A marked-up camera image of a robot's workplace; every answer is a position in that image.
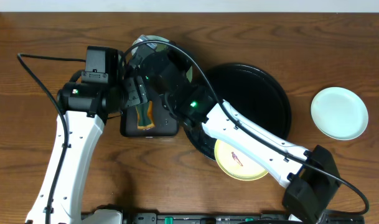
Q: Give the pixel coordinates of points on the light green plate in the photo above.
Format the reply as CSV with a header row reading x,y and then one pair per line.
x,y
339,113
189,73

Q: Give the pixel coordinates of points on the rectangular black tray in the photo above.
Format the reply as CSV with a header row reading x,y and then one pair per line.
x,y
164,124

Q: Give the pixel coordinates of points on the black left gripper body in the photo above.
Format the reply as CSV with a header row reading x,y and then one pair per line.
x,y
137,93

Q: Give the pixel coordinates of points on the round black tray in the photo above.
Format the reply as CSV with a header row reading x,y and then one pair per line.
x,y
255,94

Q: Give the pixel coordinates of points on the yellow plate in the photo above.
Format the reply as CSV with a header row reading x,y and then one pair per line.
x,y
235,164

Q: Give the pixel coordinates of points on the orange green sponge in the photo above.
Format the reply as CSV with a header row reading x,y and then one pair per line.
x,y
145,118

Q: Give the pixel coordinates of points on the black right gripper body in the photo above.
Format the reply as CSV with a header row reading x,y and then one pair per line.
x,y
182,66

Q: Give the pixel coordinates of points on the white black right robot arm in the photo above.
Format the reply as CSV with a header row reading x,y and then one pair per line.
x,y
311,178

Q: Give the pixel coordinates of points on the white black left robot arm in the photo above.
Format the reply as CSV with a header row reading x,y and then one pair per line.
x,y
84,108

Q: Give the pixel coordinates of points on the light green plate top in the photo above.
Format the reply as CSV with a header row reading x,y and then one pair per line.
x,y
339,113

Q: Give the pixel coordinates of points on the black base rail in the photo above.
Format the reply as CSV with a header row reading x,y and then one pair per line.
x,y
208,218

